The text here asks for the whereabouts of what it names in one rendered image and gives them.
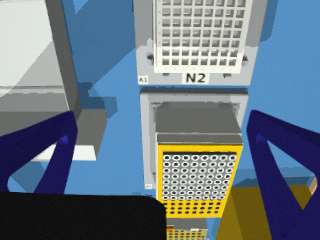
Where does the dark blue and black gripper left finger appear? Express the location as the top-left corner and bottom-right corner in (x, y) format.
(0, 111), (78, 194)

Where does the blue flat mat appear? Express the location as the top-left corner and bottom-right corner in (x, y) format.
(61, 0), (320, 199)

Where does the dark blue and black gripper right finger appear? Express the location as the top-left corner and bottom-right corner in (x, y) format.
(246, 110), (320, 240)

